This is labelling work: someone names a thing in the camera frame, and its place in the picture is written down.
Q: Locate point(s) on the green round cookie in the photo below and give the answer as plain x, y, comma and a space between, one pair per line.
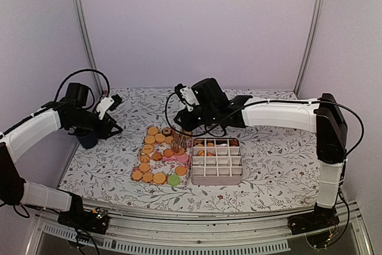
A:
173, 180

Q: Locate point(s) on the chocolate sprinkled donut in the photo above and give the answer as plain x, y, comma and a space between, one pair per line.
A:
166, 132

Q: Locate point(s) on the dotted tan sandwich cookie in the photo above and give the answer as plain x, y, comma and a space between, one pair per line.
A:
159, 178

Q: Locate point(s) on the aluminium front rail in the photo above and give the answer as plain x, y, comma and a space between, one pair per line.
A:
135, 230

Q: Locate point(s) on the aluminium left corner post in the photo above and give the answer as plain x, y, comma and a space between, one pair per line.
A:
80, 14

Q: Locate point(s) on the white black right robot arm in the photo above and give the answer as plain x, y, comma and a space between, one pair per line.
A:
205, 104

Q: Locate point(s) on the aluminium right corner post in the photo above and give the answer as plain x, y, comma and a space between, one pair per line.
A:
308, 48

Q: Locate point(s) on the floral cookie tray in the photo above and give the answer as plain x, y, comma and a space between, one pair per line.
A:
156, 156

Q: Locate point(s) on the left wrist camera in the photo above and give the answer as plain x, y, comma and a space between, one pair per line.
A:
107, 103

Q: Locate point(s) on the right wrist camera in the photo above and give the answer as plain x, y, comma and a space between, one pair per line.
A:
186, 96

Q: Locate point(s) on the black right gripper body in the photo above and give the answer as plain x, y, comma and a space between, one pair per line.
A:
191, 125

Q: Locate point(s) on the dark blue cup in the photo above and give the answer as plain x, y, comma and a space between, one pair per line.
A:
86, 138

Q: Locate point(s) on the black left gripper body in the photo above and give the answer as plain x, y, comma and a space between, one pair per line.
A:
102, 130

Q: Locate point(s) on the aluminium corner post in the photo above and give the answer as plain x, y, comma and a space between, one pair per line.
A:
308, 48
80, 14

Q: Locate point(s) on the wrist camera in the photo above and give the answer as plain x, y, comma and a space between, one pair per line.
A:
186, 96
107, 103

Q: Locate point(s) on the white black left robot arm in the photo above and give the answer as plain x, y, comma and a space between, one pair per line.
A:
78, 111

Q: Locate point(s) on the pink divided cookie tin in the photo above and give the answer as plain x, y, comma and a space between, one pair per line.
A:
216, 162

